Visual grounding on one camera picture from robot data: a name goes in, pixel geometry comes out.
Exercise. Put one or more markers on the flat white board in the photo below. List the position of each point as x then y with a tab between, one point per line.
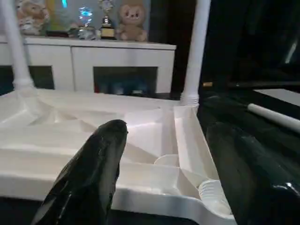
281	96

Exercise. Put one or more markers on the plush bear patterned clothes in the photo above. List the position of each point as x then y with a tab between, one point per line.
32	16

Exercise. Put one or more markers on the beige plush toy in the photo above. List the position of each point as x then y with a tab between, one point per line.
132	21

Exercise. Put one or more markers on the white cabinet with openings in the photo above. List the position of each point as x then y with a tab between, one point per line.
117	56

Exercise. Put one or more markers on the black work mat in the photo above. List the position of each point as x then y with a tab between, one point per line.
229	112

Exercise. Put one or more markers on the small tan box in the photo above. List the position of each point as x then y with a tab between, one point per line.
207	84

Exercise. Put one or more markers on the gold trophy black base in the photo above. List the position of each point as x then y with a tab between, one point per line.
106	25

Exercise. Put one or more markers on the white plastic table leg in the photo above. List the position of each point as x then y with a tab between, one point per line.
195	58
274	116
16	47

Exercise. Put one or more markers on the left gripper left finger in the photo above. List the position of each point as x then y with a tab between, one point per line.
93	175

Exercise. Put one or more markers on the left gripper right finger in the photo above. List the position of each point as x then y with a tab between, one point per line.
253	182

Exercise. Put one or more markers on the white plastic table top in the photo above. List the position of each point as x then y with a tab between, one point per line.
58	131

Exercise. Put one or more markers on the small shiny metal ornament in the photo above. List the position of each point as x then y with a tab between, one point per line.
86	23

